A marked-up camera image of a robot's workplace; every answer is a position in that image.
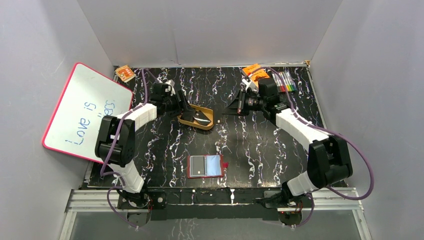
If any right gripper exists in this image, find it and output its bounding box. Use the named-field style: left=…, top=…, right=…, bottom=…
left=222, top=89, right=266, bottom=117

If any red card holder wallet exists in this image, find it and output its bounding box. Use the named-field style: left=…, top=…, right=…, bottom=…
left=187, top=154, right=229, bottom=179

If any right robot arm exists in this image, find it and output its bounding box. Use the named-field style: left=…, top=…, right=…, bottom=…
left=223, top=78, right=353, bottom=207

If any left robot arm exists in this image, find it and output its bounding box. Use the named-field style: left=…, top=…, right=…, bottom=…
left=94, top=80, right=194, bottom=208

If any black cards stack in tray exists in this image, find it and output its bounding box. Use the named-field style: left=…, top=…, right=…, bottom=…
left=180, top=111, right=195, bottom=123

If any small orange card box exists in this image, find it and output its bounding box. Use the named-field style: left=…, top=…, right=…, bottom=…
left=115, top=65, right=136, bottom=83

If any orange book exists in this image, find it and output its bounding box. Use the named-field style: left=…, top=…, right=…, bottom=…
left=241, top=63, right=270, bottom=84

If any coloured marker pen pack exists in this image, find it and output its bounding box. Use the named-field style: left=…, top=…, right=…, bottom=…
left=272, top=70, right=297, bottom=93

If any tan oval tray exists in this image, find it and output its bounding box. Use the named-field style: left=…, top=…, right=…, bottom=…
left=177, top=104, right=214, bottom=131

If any pink framed whiteboard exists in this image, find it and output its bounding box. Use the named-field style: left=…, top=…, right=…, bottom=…
left=42, top=62, right=134, bottom=163

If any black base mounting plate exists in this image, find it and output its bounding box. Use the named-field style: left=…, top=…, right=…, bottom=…
left=117, top=187, right=312, bottom=222

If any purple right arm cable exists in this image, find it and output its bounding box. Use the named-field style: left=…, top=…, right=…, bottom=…
left=246, top=66, right=375, bottom=229

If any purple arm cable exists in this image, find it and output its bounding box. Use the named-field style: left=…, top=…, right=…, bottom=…
left=246, top=66, right=375, bottom=229
left=99, top=68, right=160, bottom=229

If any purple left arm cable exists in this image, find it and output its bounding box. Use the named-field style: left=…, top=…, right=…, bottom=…
left=99, top=68, right=160, bottom=229

